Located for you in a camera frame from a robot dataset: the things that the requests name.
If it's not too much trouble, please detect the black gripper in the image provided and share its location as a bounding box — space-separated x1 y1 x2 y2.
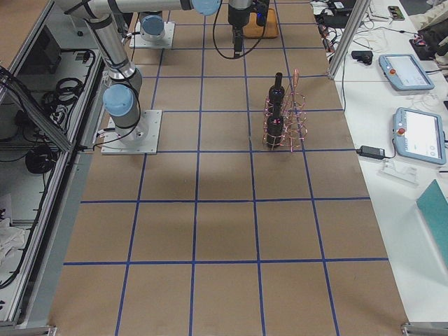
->
227 0 270 58

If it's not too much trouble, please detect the wooden tray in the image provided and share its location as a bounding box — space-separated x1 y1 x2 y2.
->
243 8 279 39

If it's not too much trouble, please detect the dark wine bottle left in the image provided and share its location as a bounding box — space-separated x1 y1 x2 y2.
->
268 72 285 114

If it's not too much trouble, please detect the dark wine bottle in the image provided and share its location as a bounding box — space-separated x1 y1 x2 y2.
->
264 102 284 150
268 72 285 114

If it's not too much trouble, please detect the dark wine bottle right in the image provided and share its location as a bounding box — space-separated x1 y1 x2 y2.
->
264 102 284 150

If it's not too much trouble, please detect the far teach pendant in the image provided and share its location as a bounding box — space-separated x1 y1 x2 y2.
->
379 54 435 91

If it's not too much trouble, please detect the teach pendant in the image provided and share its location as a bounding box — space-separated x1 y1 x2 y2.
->
379 54 435 91
393 107 447 165

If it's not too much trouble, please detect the black power adapter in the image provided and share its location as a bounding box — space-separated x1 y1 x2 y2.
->
356 146 386 160

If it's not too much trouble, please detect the near teach pendant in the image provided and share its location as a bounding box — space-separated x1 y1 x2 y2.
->
393 107 447 165

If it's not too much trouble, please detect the teal folder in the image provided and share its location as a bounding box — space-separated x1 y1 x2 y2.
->
416 180 448 264

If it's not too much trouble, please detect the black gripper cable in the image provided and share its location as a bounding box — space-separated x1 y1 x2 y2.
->
213 6 265 60

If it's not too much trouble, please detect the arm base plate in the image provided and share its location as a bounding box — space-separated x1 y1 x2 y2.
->
129 22 175 49
101 110 162 155

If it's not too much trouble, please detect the copper wire bottle basket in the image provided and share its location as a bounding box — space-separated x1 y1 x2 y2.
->
262 68 307 152

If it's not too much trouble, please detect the aluminium frame post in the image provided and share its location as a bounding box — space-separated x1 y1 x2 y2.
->
328 0 370 79

